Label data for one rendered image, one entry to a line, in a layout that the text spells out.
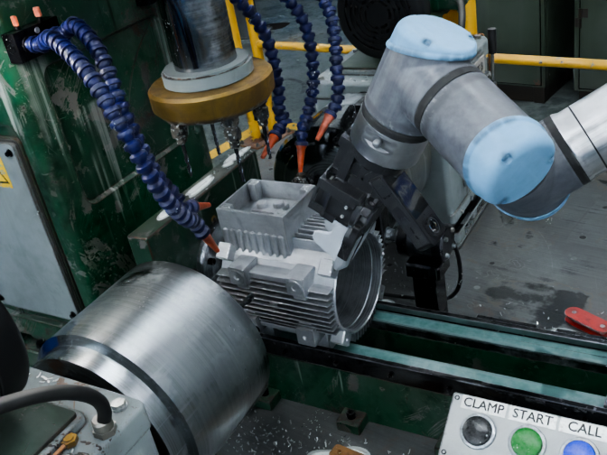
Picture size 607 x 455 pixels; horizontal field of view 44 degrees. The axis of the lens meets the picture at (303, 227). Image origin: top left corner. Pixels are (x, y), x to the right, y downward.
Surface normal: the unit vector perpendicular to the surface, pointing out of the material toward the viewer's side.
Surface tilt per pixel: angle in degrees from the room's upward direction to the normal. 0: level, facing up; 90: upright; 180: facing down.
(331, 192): 90
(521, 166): 112
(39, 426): 0
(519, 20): 90
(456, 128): 61
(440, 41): 25
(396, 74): 76
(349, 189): 30
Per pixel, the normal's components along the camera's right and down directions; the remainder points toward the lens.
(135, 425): 0.86, 0.11
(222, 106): 0.24, 0.44
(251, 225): -0.49, 0.50
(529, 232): -0.17, -0.86
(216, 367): 0.71, -0.25
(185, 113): -0.27, 0.51
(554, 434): -0.40, -0.44
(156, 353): 0.42, -0.59
